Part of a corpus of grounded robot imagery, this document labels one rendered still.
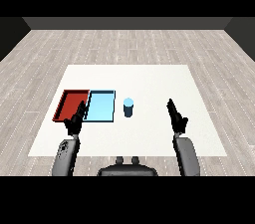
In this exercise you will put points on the light blue shallow open box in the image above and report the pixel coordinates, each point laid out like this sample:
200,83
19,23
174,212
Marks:
99,106

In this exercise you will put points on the red shallow open box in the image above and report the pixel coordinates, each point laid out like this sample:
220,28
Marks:
69,105

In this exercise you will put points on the small blue can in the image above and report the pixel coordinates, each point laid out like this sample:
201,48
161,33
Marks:
128,107

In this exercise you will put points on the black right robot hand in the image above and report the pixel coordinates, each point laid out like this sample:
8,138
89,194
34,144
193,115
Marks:
177,120

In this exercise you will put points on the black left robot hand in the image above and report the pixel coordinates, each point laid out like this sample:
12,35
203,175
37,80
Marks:
75,123

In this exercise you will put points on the dark grey robot body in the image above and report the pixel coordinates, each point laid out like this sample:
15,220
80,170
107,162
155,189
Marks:
127,169

